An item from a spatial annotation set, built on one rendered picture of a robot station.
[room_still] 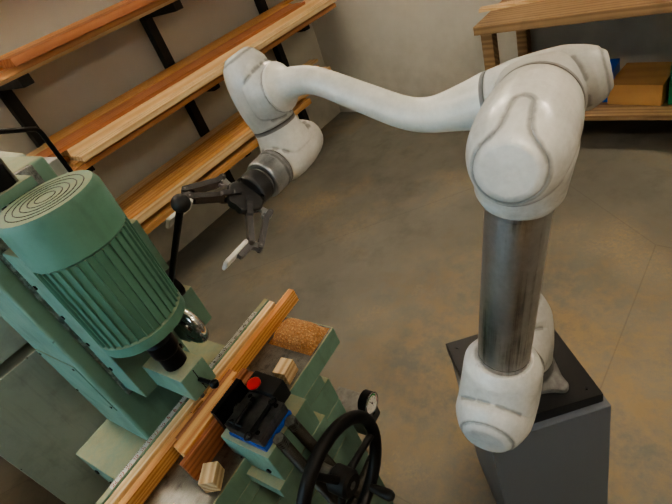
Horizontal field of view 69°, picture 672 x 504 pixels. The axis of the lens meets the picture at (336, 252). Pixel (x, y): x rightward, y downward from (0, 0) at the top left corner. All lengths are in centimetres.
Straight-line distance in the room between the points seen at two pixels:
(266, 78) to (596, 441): 119
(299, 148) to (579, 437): 99
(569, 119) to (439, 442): 155
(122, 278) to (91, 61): 269
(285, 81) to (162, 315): 51
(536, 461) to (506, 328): 61
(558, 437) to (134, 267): 107
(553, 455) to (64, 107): 305
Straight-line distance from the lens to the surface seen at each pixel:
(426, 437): 206
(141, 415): 135
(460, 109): 89
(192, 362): 110
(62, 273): 90
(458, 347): 146
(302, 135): 111
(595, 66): 83
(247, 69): 106
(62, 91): 342
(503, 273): 83
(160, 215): 314
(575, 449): 149
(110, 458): 148
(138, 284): 93
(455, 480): 196
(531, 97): 69
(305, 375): 119
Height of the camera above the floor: 175
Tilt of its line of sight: 35 degrees down
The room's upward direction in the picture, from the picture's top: 22 degrees counter-clockwise
